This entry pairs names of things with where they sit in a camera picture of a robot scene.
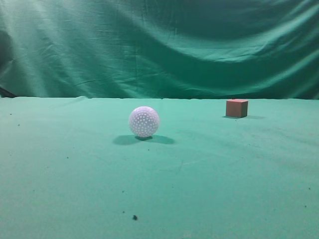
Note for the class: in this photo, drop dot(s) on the white dimpled ball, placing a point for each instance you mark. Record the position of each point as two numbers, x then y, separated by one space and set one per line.
144 121

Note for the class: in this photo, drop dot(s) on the green backdrop cloth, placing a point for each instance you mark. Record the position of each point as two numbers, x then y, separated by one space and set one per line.
182 49

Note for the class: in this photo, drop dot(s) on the red cube block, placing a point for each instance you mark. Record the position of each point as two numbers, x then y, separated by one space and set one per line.
237 108

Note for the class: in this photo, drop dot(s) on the green table cloth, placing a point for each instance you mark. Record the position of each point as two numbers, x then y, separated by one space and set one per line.
71 168

